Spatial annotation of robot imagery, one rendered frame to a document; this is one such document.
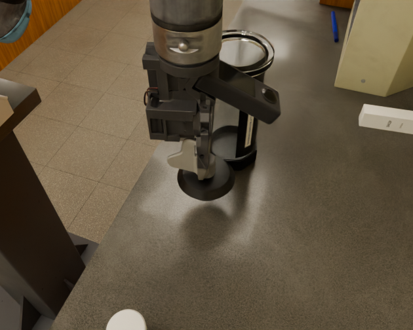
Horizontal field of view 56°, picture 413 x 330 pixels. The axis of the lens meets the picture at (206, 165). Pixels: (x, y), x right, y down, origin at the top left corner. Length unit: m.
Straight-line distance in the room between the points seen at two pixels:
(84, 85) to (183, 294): 2.05
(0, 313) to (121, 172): 0.78
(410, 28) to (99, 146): 1.62
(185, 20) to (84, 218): 1.52
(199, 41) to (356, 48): 0.52
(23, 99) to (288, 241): 0.63
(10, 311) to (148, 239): 1.15
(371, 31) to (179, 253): 0.56
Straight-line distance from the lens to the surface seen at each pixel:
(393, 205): 0.74
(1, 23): 0.93
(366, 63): 0.90
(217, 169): 0.60
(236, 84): 0.47
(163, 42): 0.42
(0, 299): 1.77
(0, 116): 0.89
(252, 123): 0.65
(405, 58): 0.90
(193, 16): 0.40
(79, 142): 2.16
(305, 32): 1.10
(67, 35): 3.04
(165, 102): 0.48
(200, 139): 0.49
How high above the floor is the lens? 1.49
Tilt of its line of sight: 50 degrees down
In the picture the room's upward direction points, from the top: straight up
